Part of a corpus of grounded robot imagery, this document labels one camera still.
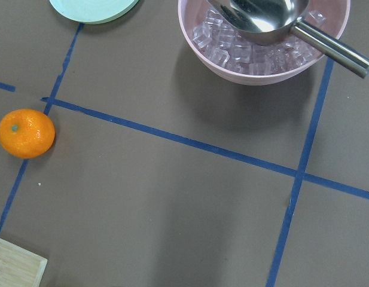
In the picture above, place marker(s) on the orange mandarin fruit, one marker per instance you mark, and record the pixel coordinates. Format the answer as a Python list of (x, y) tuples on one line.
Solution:
[(26, 133)]

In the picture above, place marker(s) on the light green plate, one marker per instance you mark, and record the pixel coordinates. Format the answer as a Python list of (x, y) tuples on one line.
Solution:
[(93, 12)]

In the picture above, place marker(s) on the clear ice cubes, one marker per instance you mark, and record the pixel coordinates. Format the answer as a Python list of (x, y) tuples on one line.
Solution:
[(224, 46)]

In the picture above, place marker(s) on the metal ice scoop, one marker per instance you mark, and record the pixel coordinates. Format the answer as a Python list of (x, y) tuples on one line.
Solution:
[(269, 22)]

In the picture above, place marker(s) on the pink bowl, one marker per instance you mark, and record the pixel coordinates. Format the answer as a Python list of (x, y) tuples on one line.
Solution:
[(192, 13)]

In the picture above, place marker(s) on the bamboo cutting board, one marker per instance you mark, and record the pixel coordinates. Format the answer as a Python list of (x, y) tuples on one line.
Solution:
[(19, 267)]

